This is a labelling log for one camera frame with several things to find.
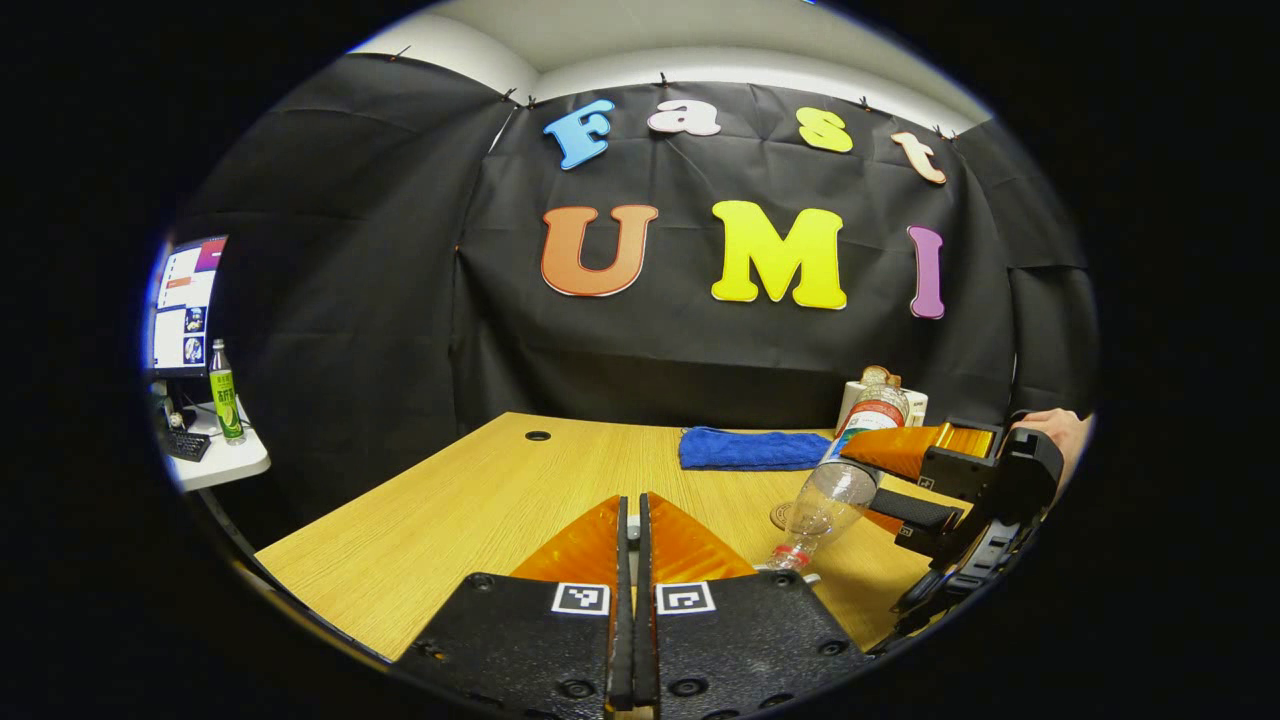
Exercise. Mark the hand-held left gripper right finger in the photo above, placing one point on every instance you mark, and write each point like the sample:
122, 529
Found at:
740, 640

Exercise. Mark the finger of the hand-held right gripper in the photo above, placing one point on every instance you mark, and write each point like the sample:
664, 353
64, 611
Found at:
900, 450
920, 510

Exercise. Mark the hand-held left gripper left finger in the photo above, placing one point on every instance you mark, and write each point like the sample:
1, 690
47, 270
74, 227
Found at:
530, 640

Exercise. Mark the clear plastic water bottle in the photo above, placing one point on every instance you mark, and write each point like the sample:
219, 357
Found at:
840, 490

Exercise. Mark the white ceramic teacup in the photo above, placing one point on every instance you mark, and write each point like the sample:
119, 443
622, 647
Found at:
810, 578

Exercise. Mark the green drink bottle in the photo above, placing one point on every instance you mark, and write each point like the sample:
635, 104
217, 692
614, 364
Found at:
227, 400

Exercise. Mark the white toaster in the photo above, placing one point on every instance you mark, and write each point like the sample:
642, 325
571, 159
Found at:
917, 408

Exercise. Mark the pale bread slice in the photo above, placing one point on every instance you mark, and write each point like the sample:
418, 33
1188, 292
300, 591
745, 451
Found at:
874, 374

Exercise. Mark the blue folded cloth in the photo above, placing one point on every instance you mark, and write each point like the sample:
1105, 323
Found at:
740, 450

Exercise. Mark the white side table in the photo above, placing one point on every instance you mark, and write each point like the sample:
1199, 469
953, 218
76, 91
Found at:
235, 468

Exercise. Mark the black backdrop cloth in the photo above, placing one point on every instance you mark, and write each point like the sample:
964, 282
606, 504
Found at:
350, 300

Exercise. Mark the black keyboard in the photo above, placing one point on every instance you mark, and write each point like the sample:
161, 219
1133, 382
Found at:
187, 445

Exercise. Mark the computer monitor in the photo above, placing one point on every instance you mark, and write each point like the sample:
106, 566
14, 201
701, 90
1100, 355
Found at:
185, 310

